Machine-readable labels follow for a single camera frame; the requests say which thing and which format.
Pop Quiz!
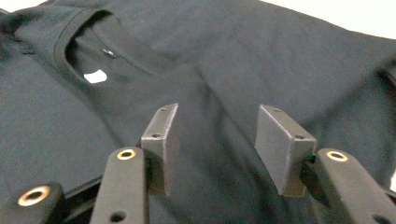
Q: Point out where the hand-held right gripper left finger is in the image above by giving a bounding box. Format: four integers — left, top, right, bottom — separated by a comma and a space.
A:
140, 103, 180, 198

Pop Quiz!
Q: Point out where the black sweatshirt with lion print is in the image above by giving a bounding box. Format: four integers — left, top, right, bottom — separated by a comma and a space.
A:
0, 0, 396, 224

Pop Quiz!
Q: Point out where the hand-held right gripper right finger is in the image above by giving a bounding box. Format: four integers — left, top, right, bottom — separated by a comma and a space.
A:
254, 104, 318, 199

